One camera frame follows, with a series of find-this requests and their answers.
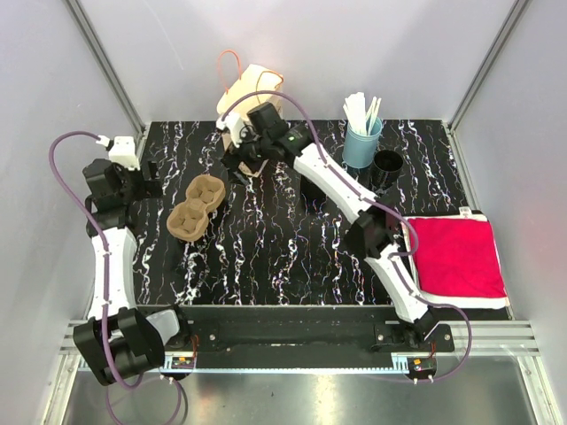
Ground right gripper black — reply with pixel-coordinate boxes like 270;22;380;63
217;124;269;189

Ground brown paper takeout bag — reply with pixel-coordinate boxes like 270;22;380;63
215;50;285;178

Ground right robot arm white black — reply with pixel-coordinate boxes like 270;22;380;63
216;102;439;352

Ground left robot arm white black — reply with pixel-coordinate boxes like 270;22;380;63
73;158;191;386

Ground cardboard cup carrier left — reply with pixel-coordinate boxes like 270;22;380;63
167;174;226;243

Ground black ribbed cup with lid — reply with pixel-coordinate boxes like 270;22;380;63
299;176;327;214

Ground light blue cup holder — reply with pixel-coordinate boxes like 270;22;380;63
342;118;383;169

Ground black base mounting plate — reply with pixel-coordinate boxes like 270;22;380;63
140;304;456;369

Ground red folded cloth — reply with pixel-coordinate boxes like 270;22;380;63
406;215;508;300

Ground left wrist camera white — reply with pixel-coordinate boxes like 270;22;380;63
97;135;140;171

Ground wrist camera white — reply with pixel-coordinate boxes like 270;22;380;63
216;112;245;151
97;135;140;171

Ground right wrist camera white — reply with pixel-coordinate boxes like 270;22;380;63
216;112;245;151

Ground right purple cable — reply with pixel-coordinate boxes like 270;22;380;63
221;90;473;384

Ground purple cable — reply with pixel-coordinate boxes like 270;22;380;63
48;130;190;422
221;90;473;384

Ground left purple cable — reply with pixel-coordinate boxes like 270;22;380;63
48;130;190;422

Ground aluminium front rail frame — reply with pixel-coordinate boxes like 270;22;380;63
42;308;566;424

